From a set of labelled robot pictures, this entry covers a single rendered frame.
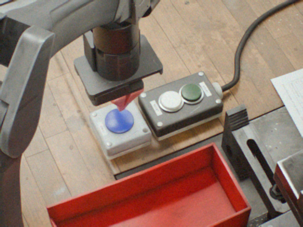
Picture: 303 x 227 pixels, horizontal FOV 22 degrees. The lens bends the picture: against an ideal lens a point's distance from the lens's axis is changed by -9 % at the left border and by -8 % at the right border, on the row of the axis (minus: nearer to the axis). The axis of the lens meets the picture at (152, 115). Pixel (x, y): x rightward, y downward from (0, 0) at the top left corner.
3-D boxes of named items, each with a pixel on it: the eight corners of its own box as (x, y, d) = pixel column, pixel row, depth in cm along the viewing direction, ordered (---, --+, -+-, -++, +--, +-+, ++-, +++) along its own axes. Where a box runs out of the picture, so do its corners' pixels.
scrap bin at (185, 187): (51, 224, 111) (45, 205, 106) (211, 164, 117) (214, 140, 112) (85, 291, 105) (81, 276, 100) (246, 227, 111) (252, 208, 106)
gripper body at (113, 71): (73, 67, 109) (69, 33, 102) (143, 41, 111) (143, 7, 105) (90, 104, 105) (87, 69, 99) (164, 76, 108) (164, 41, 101)
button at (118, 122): (100, 121, 119) (100, 113, 117) (126, 111, 120) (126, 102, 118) (112, 142, 117) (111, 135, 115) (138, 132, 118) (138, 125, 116)
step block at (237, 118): (221, 146, 118) (225, 111, 111) (238, 139, 119) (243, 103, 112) (239, 180, 115) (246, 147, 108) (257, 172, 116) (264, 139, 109)
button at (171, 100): (157, 103, 121) (157, 94, 119) (175, 96, 121) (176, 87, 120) (165, 118, 119) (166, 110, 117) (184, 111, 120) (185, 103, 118)
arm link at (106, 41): (113, 13, 106) (111, -20, 100) (151, 28, 104) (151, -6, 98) (85, 49, 102) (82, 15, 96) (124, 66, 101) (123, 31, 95)
